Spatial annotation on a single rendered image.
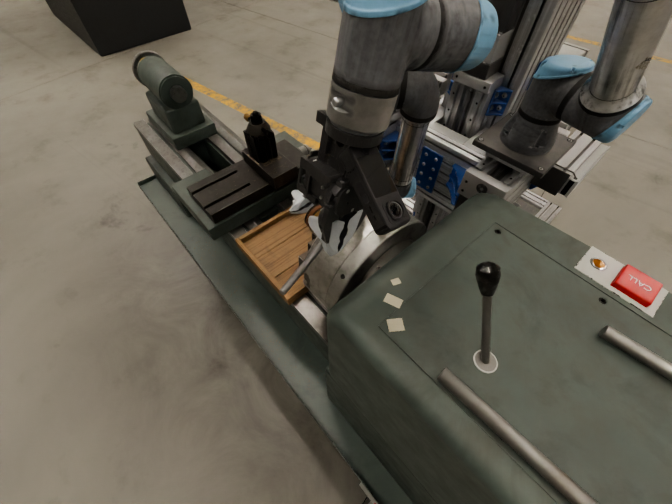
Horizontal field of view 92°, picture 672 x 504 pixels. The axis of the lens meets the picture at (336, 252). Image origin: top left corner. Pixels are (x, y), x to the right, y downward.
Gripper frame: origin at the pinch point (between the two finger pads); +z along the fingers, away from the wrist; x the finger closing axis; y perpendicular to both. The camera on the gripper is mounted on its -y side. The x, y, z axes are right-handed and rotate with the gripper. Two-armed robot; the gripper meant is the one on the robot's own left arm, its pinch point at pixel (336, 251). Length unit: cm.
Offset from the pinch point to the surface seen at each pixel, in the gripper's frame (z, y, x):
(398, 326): 8.0, -13.4, -4.1
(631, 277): -3, -35, -40
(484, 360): 6.0, -25.9, -9.2
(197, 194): 37, 71, -8
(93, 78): 125, 428, -53
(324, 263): 15.3, 8.6, -8.3
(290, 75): 83, 290, -215
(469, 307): 5.1, -19.1, -15.4
